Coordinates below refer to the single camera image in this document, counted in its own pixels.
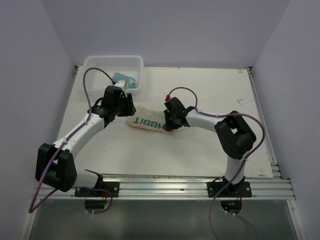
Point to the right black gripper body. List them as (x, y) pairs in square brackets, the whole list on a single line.
[(173, 124)]

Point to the blue polka dot towel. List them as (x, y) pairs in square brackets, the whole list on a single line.
[(131, 82)]

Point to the aluminium front rail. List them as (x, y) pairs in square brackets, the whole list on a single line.
[(194, 188)]

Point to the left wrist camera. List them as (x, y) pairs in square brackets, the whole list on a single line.
[(122, 84)]

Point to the white plastic basket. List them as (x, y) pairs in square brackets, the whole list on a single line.
[(96, 81)]

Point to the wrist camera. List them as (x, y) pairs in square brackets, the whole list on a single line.
[(168, 97), (122, 84)]

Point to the aluminium right side rail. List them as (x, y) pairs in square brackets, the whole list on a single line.
[(269, 147)]

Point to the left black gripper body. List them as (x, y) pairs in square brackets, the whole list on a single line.
[(117, 106)]

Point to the rabbit print towel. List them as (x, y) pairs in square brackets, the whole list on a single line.
[(149, 120)]

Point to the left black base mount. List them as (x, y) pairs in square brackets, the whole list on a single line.
[(103, 189)]

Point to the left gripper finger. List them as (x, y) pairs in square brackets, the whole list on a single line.
[(127, 107), (110, 117)]

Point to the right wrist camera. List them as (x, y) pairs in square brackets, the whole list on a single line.
[(168, 97)]

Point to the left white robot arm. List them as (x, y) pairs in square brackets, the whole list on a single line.
[(55, 164)]

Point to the aluminium rail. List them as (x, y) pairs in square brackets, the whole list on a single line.
[(194, 188), (269, 147)]

